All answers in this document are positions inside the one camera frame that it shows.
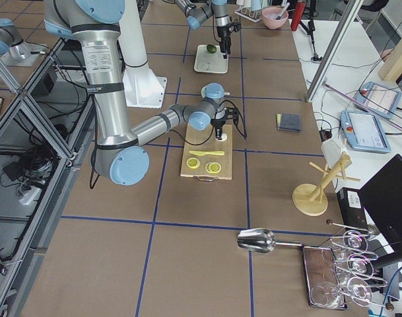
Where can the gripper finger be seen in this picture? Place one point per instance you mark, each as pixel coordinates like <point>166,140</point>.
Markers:
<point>218,134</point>

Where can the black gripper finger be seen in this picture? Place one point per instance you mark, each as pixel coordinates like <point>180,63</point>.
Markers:
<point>228,47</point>
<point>223,50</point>

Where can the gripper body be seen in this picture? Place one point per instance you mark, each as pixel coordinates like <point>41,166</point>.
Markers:
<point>224,34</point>
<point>218,124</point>

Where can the white bun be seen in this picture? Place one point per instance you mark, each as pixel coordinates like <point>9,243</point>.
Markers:
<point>222,138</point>

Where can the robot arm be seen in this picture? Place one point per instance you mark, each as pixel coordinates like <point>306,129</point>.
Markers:
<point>218,9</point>
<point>119,76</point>

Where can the pink bowl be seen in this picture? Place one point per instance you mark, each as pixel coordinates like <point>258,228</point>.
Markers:
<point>274,17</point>

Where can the green lime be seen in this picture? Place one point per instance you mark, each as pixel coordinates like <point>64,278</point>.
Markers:
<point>211,48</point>

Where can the white rectangular tray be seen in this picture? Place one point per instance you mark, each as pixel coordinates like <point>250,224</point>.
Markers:
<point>210,63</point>

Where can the bamboo cutting board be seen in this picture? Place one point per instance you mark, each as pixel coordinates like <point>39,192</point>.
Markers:
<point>205,156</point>

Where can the yellow plastic knife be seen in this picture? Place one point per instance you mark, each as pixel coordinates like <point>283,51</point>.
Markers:
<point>203,153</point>

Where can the light blue cup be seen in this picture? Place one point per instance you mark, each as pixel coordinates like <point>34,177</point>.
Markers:
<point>256,5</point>

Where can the yellow grey folded cloth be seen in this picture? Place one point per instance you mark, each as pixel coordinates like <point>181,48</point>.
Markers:
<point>289,122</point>

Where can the red bottle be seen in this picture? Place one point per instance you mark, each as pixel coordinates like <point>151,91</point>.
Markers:
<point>297,15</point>

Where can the black tripod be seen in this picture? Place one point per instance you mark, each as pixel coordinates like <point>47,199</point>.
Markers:
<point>310,28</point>

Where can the wooden cup tree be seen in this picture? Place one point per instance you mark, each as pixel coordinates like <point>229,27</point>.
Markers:
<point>309,198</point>

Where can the steel scoop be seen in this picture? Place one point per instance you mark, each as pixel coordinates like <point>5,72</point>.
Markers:
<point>262,240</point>

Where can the near teach pendant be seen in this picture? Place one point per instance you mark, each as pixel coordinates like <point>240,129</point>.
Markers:
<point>364,132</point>

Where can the teach pendant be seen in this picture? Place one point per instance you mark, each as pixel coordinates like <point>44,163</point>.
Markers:
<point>380,98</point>
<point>364,132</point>

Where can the far teach pendant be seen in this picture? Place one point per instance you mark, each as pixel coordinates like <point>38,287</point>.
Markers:
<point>380,98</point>

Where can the black computer box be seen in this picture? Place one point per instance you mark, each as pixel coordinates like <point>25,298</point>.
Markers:
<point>352,211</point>

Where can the black monitor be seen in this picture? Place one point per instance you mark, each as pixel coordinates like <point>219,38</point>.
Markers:
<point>381,197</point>

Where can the wine glass rack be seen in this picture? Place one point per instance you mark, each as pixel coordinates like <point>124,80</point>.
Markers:
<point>341,270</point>

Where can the white wire cup rack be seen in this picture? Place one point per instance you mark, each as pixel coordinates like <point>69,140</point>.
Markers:
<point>249,14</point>

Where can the aluminium frame post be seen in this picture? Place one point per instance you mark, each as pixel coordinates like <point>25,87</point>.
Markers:
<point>346,20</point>

